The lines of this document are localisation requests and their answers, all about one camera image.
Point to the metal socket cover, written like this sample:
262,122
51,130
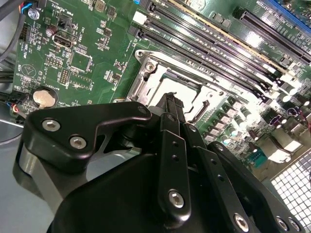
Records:
213,95

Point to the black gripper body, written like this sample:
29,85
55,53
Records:
109,206

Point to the silver CPU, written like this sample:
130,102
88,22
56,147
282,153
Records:
188,94

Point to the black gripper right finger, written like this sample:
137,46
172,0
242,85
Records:
218,194

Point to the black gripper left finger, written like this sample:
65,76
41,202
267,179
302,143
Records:
60,116

